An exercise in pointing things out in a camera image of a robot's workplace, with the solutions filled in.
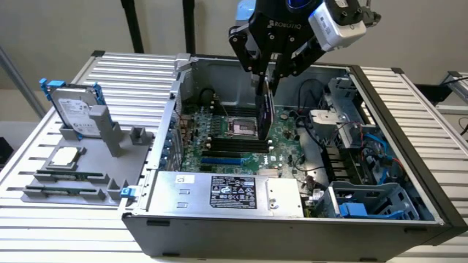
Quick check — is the black RAM slot bank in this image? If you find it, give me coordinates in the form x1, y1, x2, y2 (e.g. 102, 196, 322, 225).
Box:
210, 105, 258, 118
210, 136, 270, 155

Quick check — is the red wire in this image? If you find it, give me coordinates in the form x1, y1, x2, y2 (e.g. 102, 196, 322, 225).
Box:
356, 123, 409, 176

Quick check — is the black graphics card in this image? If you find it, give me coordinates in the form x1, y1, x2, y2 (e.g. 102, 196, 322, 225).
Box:
254, 61, 277, 142

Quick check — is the silver hard disk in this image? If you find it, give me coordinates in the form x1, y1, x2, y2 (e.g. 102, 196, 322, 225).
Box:
49, 86, 102, 138

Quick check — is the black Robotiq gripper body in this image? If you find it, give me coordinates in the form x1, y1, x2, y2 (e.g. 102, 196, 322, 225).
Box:
246, 0, 322, 55

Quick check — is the black stand pole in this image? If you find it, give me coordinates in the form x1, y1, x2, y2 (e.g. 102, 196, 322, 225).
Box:
181, 0, 197, 54
122, 0, 145, 54

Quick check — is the CPU socket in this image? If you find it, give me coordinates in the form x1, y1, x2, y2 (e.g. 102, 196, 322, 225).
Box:
225, 116, 261, 138

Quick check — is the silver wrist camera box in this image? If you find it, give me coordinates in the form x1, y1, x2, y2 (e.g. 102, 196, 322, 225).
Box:
308, 0, 368, 52

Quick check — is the green RAM stick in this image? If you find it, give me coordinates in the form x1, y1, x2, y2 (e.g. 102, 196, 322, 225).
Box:
24, 185, 98, 196
34, 169, 104, 181

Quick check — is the grey power supply unit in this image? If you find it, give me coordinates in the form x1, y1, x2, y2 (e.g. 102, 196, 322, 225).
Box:
145, 170, 306, 218

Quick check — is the green motherboard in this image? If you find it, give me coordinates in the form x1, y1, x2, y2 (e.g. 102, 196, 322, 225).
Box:
177, 95, 329, 194

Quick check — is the grey parts rack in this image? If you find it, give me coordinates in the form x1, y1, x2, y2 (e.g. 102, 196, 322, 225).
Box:
20, 106, 154, 205

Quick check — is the blue plastic clip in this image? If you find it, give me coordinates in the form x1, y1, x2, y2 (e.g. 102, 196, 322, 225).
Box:
118, 185, 140, 198

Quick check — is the grey-blue disk bay cage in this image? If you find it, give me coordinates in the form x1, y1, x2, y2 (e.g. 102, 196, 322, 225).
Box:
316, 180, 420, 220

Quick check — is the blue disk caddy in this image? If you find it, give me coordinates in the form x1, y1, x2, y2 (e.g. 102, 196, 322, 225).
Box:
37, 78, 106, 138

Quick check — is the black box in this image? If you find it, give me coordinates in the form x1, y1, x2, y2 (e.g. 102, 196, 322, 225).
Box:
0, 136, 14, 165

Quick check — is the grey metal pole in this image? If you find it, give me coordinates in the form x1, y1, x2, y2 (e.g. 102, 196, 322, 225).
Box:
0, 45, 41, 119

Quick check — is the blue disk bay latch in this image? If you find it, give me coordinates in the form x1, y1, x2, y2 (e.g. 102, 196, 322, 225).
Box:
338, 202, 369, 219

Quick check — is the silver metal drive cage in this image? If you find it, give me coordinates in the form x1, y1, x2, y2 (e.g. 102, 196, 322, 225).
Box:
308, 77, 380, 150

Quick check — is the copper heatsink block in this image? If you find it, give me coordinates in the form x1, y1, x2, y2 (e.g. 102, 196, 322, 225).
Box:
177, 112, 194, 144

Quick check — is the blue expansion slot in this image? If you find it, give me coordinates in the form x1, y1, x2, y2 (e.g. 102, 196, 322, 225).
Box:
200, 157, 242, 165

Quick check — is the black looped wire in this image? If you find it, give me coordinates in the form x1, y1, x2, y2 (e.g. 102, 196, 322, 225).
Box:
296, 78, 326, 113

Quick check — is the silver CPU chip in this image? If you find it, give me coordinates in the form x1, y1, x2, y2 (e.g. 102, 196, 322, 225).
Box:
48, 147, 80, 167

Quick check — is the grey open PC case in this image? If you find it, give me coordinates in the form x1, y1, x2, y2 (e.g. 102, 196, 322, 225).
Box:
121, 53, 462, 259

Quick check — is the aluminium side table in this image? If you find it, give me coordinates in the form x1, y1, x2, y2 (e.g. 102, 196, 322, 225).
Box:
433, 70, 468, 116

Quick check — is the blue data wire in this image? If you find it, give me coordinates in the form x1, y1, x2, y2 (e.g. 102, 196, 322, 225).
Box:
360, 130, 405, 188

